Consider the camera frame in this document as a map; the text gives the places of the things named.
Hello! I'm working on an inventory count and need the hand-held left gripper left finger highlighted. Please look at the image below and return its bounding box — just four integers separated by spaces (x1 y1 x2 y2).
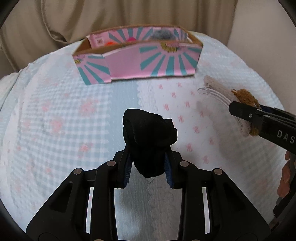
26 148 134 241

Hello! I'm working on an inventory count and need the pink striped cardboard box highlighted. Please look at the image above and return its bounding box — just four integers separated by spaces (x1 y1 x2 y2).
72 25 203 86

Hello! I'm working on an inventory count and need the wide beige curtain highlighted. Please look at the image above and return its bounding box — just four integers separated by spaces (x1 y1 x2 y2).
42 0 238 45

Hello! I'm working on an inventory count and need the narrow beige curtain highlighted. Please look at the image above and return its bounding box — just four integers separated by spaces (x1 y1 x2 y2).
0 0 77 73

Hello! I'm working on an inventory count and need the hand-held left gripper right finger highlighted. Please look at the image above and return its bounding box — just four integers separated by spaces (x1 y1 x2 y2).
163 151 271 241

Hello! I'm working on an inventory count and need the person's right hand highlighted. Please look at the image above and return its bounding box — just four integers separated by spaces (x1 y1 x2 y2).
277 151 291 199

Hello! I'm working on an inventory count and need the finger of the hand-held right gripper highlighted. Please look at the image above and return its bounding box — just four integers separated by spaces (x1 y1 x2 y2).
229 101 296 130
259 105 296 117

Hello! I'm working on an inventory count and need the grey sock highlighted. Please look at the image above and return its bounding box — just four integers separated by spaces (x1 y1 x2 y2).
151 28 176 41

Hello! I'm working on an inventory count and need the black sock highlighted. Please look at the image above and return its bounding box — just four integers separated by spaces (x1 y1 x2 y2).
122 108 178 178

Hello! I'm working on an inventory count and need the light blue checked blanket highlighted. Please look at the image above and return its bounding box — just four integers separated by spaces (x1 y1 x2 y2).
0 30 289 241

